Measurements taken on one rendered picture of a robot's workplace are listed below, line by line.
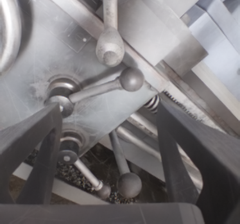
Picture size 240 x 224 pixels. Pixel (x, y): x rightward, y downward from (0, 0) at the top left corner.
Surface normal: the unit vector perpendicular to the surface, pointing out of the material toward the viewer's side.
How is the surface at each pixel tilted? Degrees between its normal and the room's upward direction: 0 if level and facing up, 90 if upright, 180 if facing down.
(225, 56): 90
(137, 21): 90
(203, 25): 90
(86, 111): 90
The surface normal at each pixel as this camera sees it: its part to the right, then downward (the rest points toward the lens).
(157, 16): 0.03, 0.58
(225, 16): 0.35, 0.23
